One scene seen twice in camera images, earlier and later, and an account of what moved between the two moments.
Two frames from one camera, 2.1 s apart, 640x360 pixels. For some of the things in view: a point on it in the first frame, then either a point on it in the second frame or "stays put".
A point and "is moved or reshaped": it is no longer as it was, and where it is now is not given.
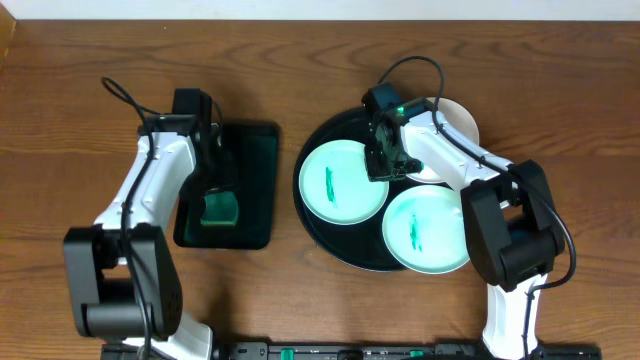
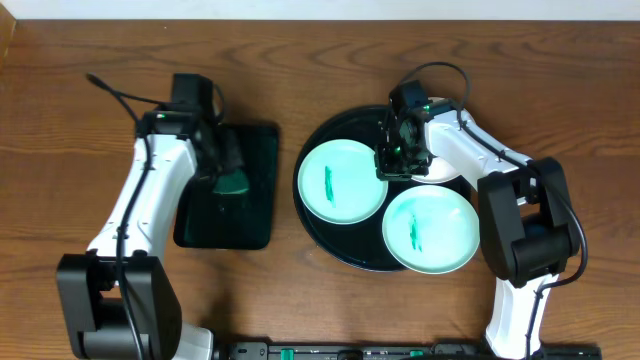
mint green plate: [424, 229] stays put
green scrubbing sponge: [221, 208] is moved or reshaped
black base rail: [358, 351] stays put
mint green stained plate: [335, 184] stays put
